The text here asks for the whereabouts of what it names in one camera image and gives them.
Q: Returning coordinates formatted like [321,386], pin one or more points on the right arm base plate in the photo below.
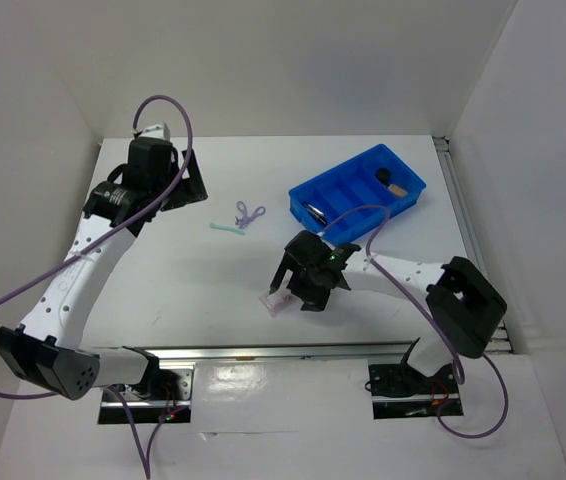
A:
[399,392]

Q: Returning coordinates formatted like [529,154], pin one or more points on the beige foundation bottle black cap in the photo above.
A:
[397,191]

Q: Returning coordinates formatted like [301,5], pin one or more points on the aluminium rail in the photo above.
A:
[500,343]
[173,357]

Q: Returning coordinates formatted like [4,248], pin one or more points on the clear pink makeup packet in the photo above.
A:
[276,302]

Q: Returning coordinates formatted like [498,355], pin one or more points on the aluminium rail right side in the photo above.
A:
[500,343]

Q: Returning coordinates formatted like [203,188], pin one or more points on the aluminium rail front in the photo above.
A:
[173,357]

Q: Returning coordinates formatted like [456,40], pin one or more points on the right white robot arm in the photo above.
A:
[456,299]

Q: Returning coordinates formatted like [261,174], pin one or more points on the blue compartment organizer tray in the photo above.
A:
[352,198]

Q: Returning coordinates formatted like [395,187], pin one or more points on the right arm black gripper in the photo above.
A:
[316,298]

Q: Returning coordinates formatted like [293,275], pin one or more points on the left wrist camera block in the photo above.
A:
[159,131]

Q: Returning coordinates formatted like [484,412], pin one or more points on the mint green makeup spatula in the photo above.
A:
[234,230]

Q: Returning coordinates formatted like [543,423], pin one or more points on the purple eyelash curler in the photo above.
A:
[246,216]

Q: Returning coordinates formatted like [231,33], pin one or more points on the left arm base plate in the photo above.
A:
[167,397]

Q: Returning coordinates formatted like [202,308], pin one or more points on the black makeup comb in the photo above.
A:
[315,213]

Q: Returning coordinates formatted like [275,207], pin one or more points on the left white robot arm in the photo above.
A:
[45,348]

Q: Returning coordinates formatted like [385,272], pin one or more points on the black round compact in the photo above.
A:
[384,176]

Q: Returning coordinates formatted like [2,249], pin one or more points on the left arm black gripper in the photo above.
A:
[189,189]

